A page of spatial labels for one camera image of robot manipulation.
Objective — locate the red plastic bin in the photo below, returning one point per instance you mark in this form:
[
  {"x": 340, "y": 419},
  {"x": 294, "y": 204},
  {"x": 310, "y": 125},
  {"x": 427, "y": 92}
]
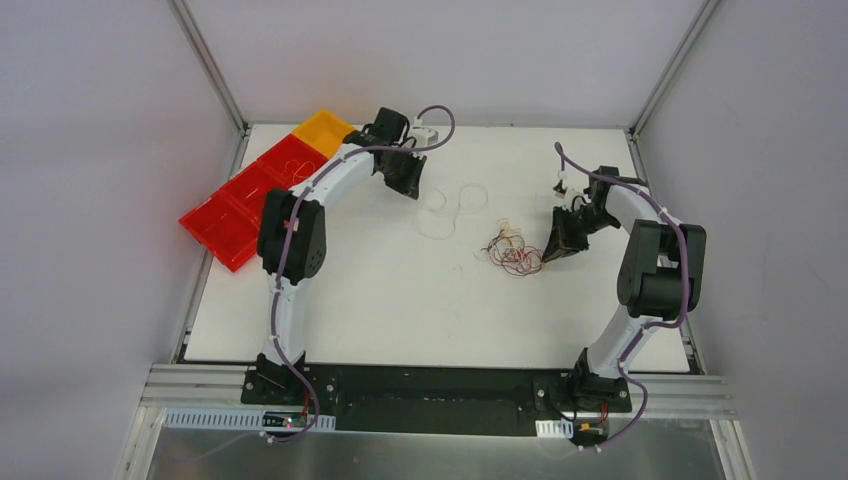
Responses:
[{"x": 227, "y": 223}]

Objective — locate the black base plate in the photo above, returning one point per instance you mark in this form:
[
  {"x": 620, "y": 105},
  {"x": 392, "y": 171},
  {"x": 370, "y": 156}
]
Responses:
[{"x": 449, "y": 418}]

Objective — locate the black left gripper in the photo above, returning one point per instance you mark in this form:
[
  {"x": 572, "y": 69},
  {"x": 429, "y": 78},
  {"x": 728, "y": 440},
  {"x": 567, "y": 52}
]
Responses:
[{"x": 402, "y": 168}]

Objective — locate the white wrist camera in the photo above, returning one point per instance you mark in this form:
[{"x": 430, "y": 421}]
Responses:
[
  {"x": 421, "y": 136},
  {"x": 563, "y": 191}
]

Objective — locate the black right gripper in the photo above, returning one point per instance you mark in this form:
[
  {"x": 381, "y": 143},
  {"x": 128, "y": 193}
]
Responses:
[{"x": 573, "y": 224}]

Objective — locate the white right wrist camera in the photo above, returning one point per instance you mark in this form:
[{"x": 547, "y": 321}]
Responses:
[{"x": 563, "y": 191}]

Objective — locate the aluminium frame rail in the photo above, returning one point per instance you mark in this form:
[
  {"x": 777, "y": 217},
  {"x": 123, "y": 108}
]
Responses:
[{"x": 339, "y": 388}]

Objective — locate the right controller board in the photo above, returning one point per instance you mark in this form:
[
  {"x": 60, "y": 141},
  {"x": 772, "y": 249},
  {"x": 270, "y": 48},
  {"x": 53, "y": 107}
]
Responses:
[{"x": 587, "y": 435}]

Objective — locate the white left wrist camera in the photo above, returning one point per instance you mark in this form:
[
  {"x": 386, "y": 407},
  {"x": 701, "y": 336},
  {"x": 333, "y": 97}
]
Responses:
[{"x": 421, "y": 136}]

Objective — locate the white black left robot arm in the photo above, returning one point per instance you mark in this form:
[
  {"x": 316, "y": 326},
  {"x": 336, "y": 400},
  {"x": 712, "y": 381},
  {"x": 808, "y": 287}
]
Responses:
[{"x": 292, "y": 241}]

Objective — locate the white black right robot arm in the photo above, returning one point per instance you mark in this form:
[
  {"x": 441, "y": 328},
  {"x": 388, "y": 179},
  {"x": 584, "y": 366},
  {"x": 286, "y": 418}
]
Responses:
[{"x": 658, "y": 281}]

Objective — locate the left controller board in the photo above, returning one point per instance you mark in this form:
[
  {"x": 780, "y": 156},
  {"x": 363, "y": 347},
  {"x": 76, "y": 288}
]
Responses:
[{"x": 284, "y": 420}]

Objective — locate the controller board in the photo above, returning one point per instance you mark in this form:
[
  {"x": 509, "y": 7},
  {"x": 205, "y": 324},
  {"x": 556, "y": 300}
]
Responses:
[
  {"x": 587, "y": 435},
  {"x": 284, "y": 420}
]

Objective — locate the yellow plastic bin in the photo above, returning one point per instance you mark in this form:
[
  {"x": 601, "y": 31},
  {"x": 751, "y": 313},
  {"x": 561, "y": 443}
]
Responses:
[{"x": 324, "y": 132}]

